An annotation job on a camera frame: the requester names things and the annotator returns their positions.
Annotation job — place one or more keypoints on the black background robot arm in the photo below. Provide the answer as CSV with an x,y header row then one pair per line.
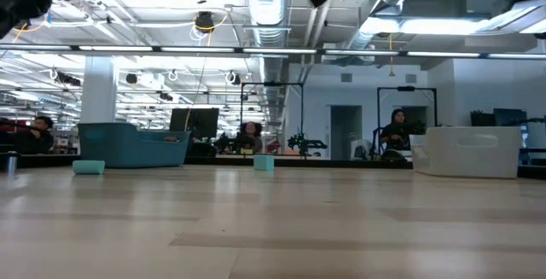
x,y
307,144
224,143

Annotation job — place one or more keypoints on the dark teal plastic bin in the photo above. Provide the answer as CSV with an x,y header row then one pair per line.
x,y
123,144

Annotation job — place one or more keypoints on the black computer monitor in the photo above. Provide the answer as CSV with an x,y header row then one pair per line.
x,y
509,117
200,122

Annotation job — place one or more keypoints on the white square pillar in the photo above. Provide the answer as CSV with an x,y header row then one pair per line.
x,y
98,91

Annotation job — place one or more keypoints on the silver metal cup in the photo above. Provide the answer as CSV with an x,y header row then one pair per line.
x,y
11,164

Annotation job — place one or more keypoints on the silver round ventilation duct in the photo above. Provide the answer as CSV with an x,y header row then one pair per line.
x,y
266,10

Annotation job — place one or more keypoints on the person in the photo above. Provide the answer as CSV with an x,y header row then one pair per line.
x,y
252,140
36,140
394,136

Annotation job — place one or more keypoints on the light teal cube block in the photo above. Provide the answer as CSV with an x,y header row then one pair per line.
x,y
263,162

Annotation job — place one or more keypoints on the long ceiling light bar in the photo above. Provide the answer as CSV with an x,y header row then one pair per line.
x,y
115,48

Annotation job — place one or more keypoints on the black aluminium table frame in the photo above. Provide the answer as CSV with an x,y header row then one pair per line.
x,y
341,164

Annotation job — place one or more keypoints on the translucent white plastic bin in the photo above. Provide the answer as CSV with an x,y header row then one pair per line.
x,y
465,151

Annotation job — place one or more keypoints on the black metal frame stand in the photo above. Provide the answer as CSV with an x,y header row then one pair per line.
x,y
273,84
405,88

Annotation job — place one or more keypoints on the black round ceiling fixture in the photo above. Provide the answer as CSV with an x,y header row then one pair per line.
x,y
131,78

